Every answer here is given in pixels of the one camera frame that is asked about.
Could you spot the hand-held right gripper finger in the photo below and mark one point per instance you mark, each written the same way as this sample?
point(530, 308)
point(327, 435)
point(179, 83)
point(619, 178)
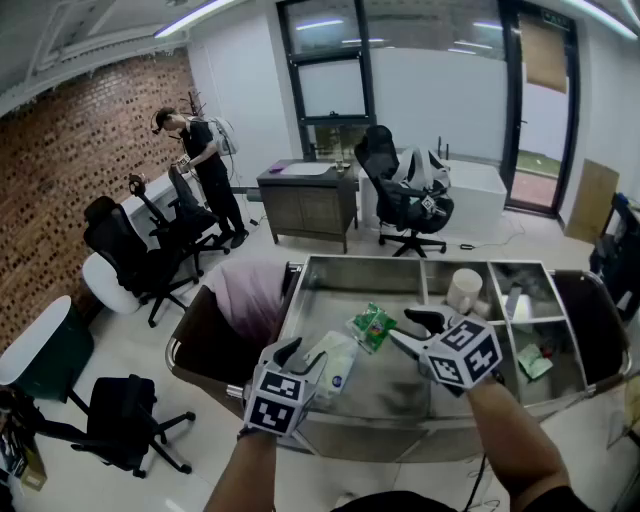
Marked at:
point(431, 317)
point(409, 342)

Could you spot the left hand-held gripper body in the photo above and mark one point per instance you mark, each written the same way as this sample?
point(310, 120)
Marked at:
point(272, 405)

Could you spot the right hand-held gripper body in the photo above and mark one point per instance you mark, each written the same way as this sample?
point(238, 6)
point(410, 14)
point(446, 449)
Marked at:
point(465, 355)

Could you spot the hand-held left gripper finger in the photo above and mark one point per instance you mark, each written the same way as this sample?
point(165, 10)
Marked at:
point(281, 352)
point(316, 362)

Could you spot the white plastic bag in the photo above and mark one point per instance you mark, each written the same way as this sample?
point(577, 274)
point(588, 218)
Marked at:
point(337, 370)

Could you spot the green snack packet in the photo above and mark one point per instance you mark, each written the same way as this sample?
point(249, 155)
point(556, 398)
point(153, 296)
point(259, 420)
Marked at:
point(372, 327)

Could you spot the white paper cup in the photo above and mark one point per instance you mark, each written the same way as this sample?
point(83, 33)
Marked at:
point(464, 292)

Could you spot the stainless steel sorting cart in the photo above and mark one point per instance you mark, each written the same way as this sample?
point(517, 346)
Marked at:
point(380, 390)

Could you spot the small green packet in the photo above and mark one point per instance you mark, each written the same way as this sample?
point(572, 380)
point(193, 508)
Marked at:
point(534, 361)

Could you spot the person's right forearm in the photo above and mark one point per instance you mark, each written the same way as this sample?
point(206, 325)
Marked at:
point(510, 440)

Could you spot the person's left forearm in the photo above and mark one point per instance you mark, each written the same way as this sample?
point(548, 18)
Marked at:
point(240, 475)

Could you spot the pink cloth bag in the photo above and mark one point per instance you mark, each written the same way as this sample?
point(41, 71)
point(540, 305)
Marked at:
point(250, 295)

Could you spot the black power adapter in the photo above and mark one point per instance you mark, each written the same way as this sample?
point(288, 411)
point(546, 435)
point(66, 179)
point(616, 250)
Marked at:
point(466, 246)

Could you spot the spare hand-held gripper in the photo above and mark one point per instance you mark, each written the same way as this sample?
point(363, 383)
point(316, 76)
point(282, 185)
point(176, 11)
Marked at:
point(434, 206)

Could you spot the black office chair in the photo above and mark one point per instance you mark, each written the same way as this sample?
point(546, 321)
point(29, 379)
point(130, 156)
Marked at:
point(387, 200)
point(125, 255)
point(120, 415)
point(192, 215)

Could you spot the dark wooden cabinet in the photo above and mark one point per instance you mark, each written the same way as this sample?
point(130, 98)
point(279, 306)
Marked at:
point(307, 205)

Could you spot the white backpack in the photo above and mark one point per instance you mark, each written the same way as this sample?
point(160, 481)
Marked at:
point(222, 135)
point(417, 167)

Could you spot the black router antennas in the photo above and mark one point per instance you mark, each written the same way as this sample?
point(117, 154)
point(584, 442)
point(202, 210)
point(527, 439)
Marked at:
point(442, 150)

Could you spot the small glass bottle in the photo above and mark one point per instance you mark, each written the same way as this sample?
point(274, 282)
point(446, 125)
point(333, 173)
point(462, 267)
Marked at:
point(342, 165)

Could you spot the person's black shirt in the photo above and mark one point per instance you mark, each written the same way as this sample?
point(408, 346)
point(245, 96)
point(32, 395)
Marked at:
point(575, 500)

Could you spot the white tray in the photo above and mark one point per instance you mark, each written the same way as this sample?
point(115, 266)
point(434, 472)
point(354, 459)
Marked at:
point(306, 169)

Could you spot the white round stool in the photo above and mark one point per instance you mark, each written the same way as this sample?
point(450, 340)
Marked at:
point(107, 285)

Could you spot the black chair with round headrest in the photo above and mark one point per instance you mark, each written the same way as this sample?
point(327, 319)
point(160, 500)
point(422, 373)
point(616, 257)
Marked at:
point(150, 205)

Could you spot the large leaning cardboard sheet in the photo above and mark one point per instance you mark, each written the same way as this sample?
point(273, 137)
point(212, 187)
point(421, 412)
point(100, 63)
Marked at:
point(592, 200)

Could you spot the white desk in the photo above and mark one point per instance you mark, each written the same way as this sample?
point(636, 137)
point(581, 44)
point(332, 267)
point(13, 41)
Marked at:
point(150, 192)

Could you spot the black framed glass door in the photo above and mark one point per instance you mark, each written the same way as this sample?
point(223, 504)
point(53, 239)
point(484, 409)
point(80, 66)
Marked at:
point(510, 125)

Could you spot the dark green white-topped cabinet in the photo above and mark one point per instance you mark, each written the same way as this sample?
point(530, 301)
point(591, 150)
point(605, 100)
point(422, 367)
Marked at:
point(45, 350)

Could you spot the cardboard box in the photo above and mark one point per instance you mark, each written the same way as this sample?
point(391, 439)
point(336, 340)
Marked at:
point(27, 465)

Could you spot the wooden coat rack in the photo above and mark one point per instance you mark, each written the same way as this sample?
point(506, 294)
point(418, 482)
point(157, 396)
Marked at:
point(192, 105)

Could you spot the cardboard sheet taped to door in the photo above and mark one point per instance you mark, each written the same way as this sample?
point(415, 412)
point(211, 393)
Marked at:
point(542, 55)

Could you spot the green exit sign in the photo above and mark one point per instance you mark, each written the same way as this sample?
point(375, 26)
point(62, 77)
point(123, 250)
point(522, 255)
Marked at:
point(556, 20)

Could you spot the ceiling light tube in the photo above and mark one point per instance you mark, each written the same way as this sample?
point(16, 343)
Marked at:
point(605, 17)
point(192, 17)

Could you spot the black window frame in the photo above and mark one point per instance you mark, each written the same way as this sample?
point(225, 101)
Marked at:
point(367, 75)

